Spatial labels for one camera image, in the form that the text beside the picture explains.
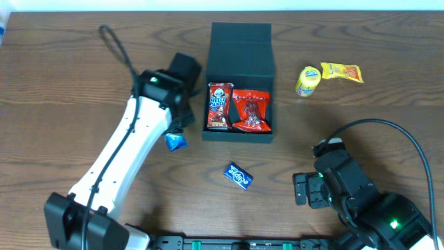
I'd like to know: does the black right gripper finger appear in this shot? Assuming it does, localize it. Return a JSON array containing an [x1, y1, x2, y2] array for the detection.
[[307, 172, 330, 209], [292, 173, 307, 206]]

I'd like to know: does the blue Oreo cookie pack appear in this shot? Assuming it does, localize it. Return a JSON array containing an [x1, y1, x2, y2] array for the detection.
[[164, 133, 188, 151]]

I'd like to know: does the red Hello Panda box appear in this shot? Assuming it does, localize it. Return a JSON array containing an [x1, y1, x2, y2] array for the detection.
[[207, 82, 234, 130]]

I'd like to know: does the dark green box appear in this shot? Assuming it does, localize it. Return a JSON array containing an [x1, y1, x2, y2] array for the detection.
[[202, 22, 275, 143]]

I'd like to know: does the red snack bag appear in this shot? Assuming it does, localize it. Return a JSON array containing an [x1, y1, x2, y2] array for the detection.
[[232, 89, 271, 133]]

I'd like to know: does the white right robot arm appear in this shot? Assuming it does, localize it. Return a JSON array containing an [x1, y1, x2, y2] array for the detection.
[[293, 149, 435, 249]]

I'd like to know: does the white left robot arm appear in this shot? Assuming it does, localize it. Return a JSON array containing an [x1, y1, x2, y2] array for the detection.
[[44, 69, 200, 249]]

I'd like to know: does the blue Eclipse mint tin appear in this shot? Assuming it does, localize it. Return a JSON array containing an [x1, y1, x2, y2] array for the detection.
[[223, 162, 253, 190]]

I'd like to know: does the yellow orange snack packet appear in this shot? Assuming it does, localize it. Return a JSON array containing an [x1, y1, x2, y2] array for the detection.
[[321, 62, 364, 83]]

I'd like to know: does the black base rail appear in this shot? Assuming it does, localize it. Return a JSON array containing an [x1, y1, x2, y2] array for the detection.
[[147, 235, 342, 250]]

